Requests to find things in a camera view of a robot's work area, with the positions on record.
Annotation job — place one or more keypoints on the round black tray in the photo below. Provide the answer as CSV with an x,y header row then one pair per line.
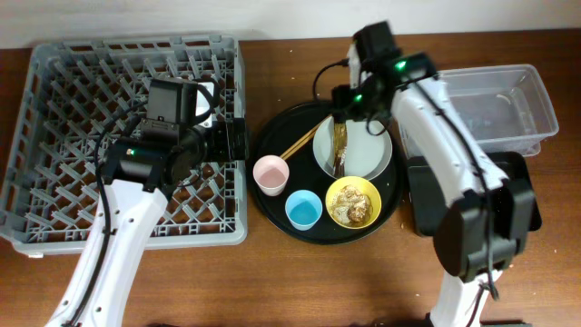
x,y
275,137

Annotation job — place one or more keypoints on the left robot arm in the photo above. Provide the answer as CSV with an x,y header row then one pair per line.
x,y
136,181

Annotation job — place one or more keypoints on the grey dishwasher rack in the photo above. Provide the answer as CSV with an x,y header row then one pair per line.
x,y
71,110

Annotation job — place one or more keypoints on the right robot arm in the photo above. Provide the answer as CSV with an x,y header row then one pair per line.
x,y
488,214

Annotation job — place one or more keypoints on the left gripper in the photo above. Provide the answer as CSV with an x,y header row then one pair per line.
x,y
223,151

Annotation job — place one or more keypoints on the yellow bowl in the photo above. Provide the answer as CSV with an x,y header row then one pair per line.
x,y
365,187

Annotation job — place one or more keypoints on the grey plate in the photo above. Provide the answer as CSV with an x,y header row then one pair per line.
x,y
367,154

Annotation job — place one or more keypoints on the food scraps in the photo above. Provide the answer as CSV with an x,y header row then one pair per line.
x,y
350,206

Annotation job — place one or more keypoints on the pink cup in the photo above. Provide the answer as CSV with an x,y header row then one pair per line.
x,y
271,173

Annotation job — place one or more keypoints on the wooden chopstick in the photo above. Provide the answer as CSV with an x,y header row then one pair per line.
x,y
313,131
302,144

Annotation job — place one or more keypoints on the gold snack wrapper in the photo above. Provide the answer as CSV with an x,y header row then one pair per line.
x,y
340,142

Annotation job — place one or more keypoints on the black rectangular tray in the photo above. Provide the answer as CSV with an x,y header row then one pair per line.
x,y
426,197

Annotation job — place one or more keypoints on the light blue cup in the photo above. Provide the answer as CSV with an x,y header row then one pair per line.
x,y
303,209

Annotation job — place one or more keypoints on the clear plastic bin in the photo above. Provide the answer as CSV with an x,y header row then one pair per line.
x,y
506,108

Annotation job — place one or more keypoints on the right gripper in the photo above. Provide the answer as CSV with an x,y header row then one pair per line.
x,y
346,106

